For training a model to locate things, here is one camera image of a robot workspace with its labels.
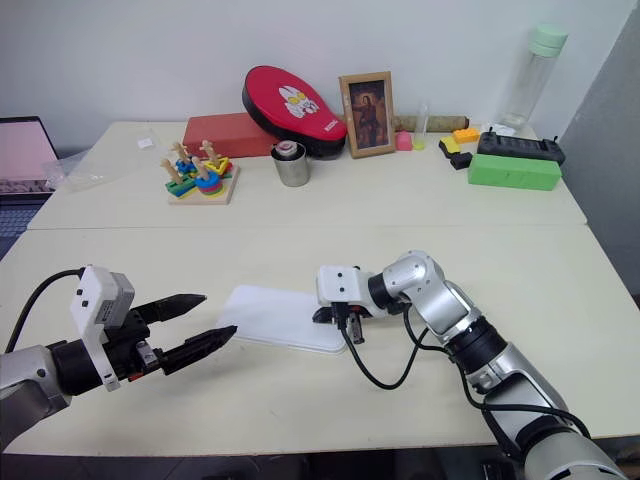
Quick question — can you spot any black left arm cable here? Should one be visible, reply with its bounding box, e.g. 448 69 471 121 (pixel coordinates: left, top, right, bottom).
3 268 87 354

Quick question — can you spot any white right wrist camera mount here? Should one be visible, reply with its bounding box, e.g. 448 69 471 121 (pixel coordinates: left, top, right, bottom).
315 264 377 308

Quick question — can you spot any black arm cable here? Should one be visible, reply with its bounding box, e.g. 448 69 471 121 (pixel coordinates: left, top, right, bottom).
3 268 87 354
336 302 594 451

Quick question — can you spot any clear bottle green lid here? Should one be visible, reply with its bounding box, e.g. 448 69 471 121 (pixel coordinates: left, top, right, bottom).
498 24 570 130

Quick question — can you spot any wooden picture frame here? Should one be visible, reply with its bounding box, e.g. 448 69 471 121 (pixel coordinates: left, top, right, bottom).
338 70 395 160

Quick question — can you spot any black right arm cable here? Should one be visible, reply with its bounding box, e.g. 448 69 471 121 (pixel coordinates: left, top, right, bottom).
336 302 594 451

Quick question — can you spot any clear plastic bag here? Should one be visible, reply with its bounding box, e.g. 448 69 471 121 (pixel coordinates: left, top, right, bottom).
41 126 170 194

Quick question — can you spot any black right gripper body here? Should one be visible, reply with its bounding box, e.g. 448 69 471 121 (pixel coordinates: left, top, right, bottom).
326 301 374 346

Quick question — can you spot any clear tube yellow base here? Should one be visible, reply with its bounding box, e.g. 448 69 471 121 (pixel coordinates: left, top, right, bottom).
412 101 432 152

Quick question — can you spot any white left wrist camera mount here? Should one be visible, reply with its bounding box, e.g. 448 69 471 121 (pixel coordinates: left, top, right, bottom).
69 264 137 393

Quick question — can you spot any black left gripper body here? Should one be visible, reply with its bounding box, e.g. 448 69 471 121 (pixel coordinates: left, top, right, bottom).
101 307 167 382

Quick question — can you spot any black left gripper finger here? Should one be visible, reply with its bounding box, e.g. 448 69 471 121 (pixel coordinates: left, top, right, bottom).
133 292 208 324
161 324 239 377

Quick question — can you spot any white plastic pencil case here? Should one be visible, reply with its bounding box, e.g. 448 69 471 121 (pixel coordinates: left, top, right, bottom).
217 284 348 356

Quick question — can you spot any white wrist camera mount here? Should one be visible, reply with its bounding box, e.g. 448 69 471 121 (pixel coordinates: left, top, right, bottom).
315 264 377 308
69 264 137 393

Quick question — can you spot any laptop with pink screen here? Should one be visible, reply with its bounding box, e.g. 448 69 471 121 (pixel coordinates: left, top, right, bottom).
0 115 61 262

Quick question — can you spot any red brick block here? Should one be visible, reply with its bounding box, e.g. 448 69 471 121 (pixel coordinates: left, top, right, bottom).
181 111 277 160

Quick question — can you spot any wooden shape stacking toy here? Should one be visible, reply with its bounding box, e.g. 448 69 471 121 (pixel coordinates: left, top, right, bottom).
159 139 242 207

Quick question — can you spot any red black padded case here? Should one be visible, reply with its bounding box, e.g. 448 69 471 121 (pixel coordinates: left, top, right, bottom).
241 64 349 161

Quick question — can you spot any green rectangular box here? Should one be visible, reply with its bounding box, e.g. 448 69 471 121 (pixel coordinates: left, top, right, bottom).
466 152 564 193

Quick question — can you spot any steel cup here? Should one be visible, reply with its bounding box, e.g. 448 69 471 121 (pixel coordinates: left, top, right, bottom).
270 143 312 188

